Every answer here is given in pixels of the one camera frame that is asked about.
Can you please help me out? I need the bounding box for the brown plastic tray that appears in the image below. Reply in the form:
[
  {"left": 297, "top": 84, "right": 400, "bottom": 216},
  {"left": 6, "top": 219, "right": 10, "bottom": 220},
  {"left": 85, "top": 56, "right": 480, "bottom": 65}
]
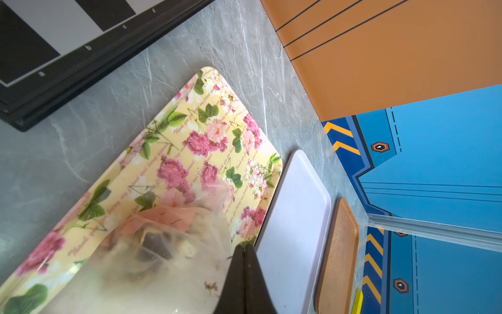
[{"left": 314, "top": 198, "right": 360, "bottom": 314}]

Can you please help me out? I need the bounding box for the yellow rectangular block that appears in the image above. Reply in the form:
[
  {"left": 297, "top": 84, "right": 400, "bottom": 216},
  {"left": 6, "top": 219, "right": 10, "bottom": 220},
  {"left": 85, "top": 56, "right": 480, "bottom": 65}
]
[{"left": 350, "top": 290, "right": 363, "bottom": 314}]

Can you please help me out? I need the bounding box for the floral pattern tray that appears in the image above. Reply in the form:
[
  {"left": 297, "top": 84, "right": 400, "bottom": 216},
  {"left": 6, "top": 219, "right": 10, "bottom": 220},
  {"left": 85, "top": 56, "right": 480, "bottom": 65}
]
[{"left": 1, "top": 67, "right": 282, "bottom": 313}]

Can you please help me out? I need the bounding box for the ziploc bag of beige cookies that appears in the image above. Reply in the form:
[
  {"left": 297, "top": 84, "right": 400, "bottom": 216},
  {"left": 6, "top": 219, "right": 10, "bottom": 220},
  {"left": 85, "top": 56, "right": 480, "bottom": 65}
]
[{"left": 43, "top": 183, "right": 233, "bottom": 313}]

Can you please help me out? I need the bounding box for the black white chessboard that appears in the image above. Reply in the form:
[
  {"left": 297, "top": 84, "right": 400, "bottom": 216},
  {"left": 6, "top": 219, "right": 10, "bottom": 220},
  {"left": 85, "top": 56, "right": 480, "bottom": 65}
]
[{"left": 1, "top": 1, "right": 207, "bottom": 132}]

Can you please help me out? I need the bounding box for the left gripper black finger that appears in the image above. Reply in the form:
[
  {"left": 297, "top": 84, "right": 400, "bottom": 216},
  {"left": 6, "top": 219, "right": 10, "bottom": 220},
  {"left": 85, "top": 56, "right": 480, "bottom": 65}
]
[{"left": 214, "top": 243, "right": 277, "bottom": 314}]

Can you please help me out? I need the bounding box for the lavender plastic tray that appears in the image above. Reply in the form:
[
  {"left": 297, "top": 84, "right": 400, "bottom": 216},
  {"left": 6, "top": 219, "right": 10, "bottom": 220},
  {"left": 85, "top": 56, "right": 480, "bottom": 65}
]
[{"left": 257, "top": 150, "right": 332, "bottom": 313}]

